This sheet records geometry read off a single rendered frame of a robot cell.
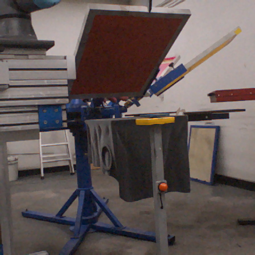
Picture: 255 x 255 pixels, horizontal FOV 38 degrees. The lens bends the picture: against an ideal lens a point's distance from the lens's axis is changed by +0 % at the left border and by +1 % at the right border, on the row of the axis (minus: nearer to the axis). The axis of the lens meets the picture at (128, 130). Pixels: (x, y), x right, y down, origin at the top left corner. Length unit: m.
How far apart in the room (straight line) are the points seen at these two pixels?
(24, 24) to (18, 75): 0.19
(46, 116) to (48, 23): 5.31
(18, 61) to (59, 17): 5.39
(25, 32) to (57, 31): 5.29
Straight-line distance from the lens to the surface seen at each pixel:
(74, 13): 6.84
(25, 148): 6.44
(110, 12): 1.96
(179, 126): 2.02
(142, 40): 2.19
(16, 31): 1.41
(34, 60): 1.40
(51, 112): 1.44
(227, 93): 2.91
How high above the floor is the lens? 0.99
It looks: 3 degrees down
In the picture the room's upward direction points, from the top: 3 degrees counter-clockwise
